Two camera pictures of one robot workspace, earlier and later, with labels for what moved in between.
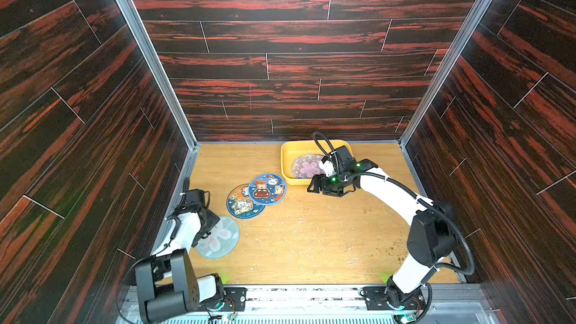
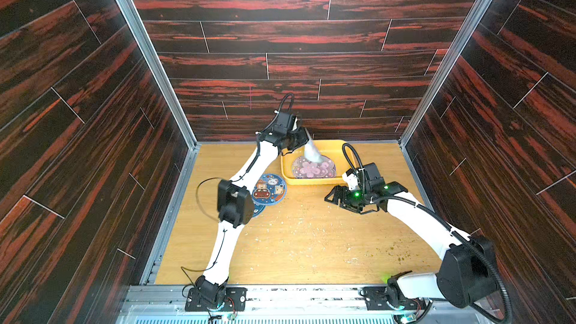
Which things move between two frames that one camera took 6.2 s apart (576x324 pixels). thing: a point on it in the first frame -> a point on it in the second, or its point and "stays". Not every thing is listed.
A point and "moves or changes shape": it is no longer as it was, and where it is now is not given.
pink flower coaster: x=307 y=166 stays
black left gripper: x=211 y=217 -> x=302 y=138
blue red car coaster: x=267 y=190 stays
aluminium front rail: x=447 y=304 stays
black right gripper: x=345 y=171 -> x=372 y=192
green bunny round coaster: x=222 y=241 moves or changes shape
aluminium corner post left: x=151 y=55 stays
